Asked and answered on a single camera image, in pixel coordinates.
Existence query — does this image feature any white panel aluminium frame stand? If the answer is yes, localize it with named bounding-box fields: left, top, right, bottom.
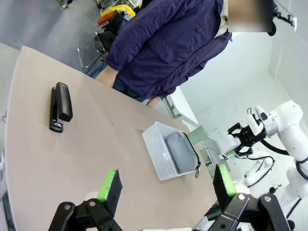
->
left=163, top=86, right=200, bottom=126

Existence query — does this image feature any black office chair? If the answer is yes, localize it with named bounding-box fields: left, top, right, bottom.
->
left=95, top=9, right=126, bottom=52

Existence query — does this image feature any person right hand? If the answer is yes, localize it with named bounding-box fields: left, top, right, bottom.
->
left=95, top=65, right=119, bottom=88

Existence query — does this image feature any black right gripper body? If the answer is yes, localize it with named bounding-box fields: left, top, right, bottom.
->
left=240, top=124, right=267, bottom=148

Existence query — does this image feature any yellow bundle in background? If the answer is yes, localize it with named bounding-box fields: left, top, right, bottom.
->
left=97, top=6, right=135, bottom=25

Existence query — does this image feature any person torso navy jacket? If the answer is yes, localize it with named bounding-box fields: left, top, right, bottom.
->
left=90, top=0, right=233, bottom=102

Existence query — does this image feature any black stapler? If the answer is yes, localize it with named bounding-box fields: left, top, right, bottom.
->
left=49, top=81, right=74, bottom=132

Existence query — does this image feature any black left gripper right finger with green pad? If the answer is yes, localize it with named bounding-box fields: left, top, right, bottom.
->
left=204, top=164, right=292, bottom=231

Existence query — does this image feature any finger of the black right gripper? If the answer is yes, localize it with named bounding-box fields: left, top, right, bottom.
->
left=228, top=123, right=244, bottom=138
left=234, top=141, right=253, bottom=157

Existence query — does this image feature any grey zippered pouch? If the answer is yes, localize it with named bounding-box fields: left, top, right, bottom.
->
left=167, top=132, right=202, bottom=178

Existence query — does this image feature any person left hand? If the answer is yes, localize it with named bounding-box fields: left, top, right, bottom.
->
left=146, top=95, right=162, bottom=108

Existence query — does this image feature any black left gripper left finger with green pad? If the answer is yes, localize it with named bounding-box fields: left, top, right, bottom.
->
left=48, top=169, right=126, bottom=231

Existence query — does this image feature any white perforated plastic basket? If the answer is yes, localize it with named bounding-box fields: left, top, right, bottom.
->
left=142, top=121, right=202, bottom=181

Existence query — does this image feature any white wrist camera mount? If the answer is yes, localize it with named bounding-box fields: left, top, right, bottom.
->
left=246, top=105, right=268, bottom=136

